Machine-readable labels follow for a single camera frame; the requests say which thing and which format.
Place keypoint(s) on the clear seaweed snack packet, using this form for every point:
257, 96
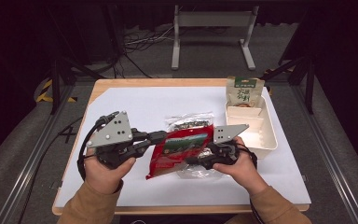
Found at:
189, 119

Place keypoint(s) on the yellow black hazard tape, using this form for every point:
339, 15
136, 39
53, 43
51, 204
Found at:
45, 93

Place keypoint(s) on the aluminium floor rail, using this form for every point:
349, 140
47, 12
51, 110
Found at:
329, 161
28, 165

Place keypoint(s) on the beige green snack packet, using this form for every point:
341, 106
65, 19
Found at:
245, 91

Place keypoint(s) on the person's right hand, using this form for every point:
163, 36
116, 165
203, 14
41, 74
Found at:
245, 174

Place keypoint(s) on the red snack packet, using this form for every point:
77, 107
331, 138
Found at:
180, 149

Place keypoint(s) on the person's left hand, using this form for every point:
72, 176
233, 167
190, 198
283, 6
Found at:
104, 177

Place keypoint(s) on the black metal stand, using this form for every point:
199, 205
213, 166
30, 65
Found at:
304, 74
62, 71

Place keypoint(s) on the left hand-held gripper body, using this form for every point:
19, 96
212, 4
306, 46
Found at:
113, 132

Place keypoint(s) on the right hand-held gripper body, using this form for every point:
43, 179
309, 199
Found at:
227, 140

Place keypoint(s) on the white metal stand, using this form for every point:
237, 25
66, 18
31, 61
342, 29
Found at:
213, 20

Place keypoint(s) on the white divided tray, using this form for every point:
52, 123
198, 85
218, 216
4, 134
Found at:
254, 130

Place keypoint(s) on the white paper sheet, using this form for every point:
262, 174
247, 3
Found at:
167, 99

